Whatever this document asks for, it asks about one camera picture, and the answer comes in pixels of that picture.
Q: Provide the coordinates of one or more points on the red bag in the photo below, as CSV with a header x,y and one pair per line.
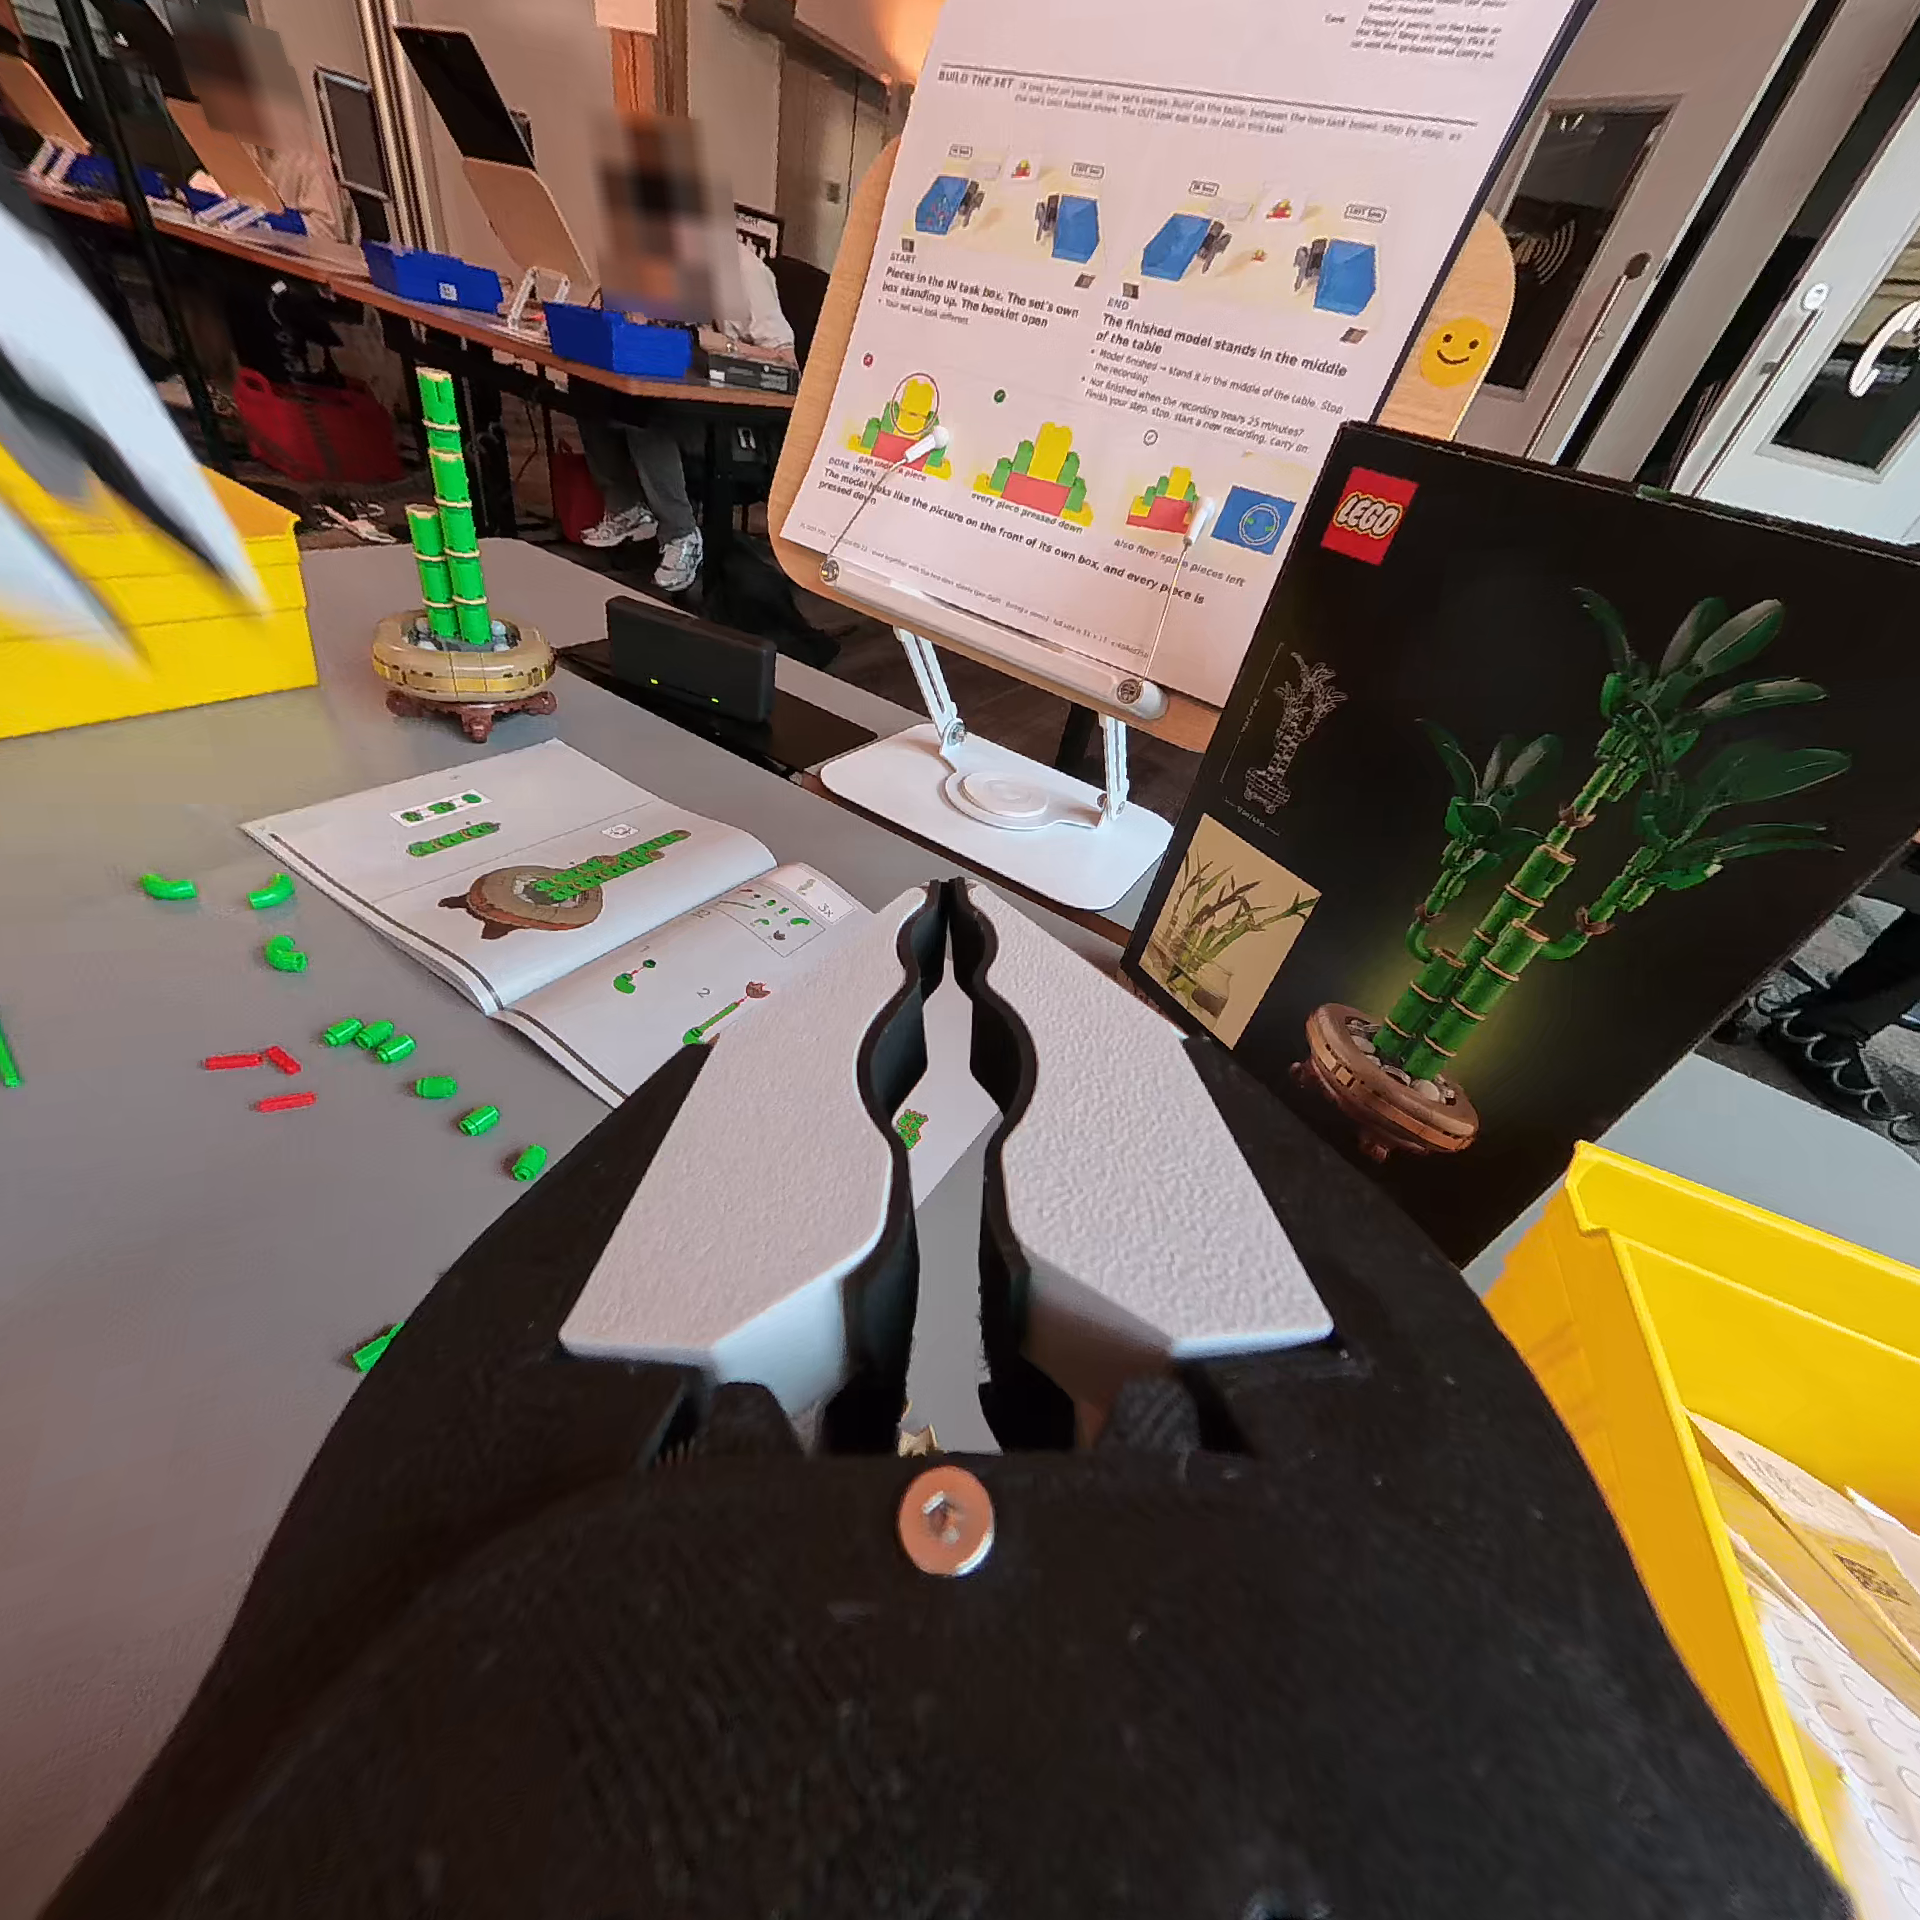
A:
x,y
315,427

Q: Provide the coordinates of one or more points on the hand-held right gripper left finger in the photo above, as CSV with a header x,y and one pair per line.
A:
x,y
750,1201

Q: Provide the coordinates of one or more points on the bamboo model in brown pot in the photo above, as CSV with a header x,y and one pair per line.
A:
x,y
458,660

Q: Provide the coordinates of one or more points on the open instruction booklet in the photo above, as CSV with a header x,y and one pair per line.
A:
x,y
376,809

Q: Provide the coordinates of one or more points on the long wooden background table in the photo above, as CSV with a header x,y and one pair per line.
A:
x,y
517,331

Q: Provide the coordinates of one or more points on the yellow plastic bin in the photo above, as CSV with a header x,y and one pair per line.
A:
x,y
180,660
1620,1348

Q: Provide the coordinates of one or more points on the background document stand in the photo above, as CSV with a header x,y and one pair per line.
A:
x,y
465,89

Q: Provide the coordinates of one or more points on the paper bags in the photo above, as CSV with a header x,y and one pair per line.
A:
x,y
1829,1651

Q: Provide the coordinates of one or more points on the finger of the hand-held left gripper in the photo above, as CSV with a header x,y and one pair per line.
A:
x,y
44,578
89,375

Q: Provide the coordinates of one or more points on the black pole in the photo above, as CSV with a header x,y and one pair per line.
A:
x,y
149,254

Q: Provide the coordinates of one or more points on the blue plastic bin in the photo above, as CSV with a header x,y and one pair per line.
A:
x,y
614,340
435,278

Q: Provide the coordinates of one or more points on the black box with green light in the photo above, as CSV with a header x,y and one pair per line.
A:
x,y
691,668

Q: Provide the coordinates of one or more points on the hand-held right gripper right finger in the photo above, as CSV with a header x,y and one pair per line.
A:
x,y
1140,1201

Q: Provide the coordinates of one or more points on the black lego set box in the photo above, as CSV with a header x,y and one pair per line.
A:
x,y
1499,628

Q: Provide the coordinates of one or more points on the yellow smiley sticker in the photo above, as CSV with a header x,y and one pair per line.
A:
x,y
1454,352

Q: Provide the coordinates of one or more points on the long green bar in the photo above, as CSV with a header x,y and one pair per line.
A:
x,y
8,1058

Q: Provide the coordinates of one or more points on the row of green cylinders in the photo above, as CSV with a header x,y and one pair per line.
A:
x,y
373,1036

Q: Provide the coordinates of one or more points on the small black device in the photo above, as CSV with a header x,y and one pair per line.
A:
x,y
750,375

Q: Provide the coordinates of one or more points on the cluster of green clips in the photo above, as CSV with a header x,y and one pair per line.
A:
x,y
373,1348

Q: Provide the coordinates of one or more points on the printed instruction sheet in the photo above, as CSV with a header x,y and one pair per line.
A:
x,y
1243,194

